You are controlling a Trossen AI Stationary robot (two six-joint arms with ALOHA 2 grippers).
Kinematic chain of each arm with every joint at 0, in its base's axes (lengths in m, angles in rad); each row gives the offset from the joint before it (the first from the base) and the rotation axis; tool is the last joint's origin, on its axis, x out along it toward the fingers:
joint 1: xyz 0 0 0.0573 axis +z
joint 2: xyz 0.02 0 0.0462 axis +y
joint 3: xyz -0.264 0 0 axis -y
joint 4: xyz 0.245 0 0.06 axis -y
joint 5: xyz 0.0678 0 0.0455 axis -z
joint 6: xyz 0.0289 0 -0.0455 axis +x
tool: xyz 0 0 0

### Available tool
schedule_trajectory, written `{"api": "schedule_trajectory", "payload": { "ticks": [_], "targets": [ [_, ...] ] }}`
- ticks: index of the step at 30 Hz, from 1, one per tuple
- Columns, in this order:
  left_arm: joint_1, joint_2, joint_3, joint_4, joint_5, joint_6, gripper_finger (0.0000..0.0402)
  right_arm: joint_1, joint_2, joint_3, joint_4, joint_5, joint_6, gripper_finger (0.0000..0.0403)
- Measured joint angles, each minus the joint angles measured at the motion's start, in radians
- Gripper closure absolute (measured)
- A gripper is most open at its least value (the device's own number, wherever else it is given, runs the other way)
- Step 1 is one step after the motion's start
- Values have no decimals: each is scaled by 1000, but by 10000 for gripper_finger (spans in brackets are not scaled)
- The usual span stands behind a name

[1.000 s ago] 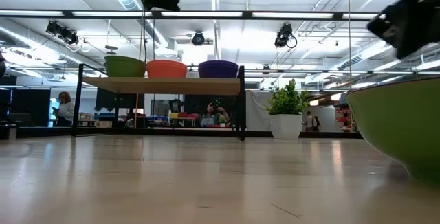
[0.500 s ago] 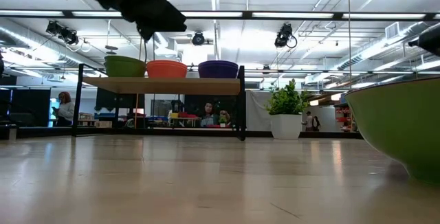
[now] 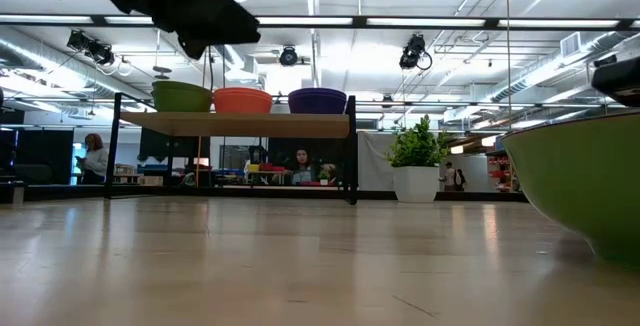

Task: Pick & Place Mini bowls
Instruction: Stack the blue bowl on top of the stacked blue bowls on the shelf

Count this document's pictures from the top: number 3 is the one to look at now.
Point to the red storage rack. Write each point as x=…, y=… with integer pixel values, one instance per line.
x=501, y=171

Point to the black aluminium table frame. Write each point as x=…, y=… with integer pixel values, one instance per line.
x=250, y=192

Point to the overhead light bar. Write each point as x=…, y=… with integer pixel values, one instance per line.
x=360, y=22

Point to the green plant in white pot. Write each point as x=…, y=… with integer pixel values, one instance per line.
x=415, y=181

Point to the person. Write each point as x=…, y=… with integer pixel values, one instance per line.
x=96, y=161
x=460, y=180
x=302, y=168
x=449, y=177

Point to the black ceiling-mounted device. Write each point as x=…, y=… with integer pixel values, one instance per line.
x=92, y=48
x=412, y=51
x=288, y=57

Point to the blue mini bowl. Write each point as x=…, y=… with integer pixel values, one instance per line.
x=317, y=102

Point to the white partition panel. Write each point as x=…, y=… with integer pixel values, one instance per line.
x=372, y=161

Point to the wooden shelf with black legs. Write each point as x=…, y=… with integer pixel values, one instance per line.
x=235, y=125

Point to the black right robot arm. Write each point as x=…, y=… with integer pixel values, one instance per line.
x=620, y=86

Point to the floral bowl with green outside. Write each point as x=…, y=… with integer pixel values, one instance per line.
x=580, y=181
x=175, y=85
x=181, y=101

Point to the orange mini bowl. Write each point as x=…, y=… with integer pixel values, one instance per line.
x=242, y=102

